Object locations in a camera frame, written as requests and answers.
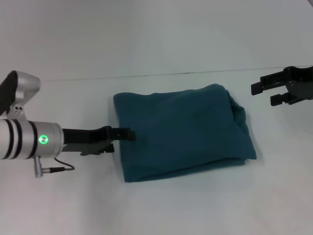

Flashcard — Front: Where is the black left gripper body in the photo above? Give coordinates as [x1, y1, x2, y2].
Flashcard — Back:
[60, 125, 116, 157]

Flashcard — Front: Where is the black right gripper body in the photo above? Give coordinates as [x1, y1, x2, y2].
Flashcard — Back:
[280, 65, 313, 106]

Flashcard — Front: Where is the blue t-shirt with FREE print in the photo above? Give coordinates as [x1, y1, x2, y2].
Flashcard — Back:
[112, 83, 258, 184]

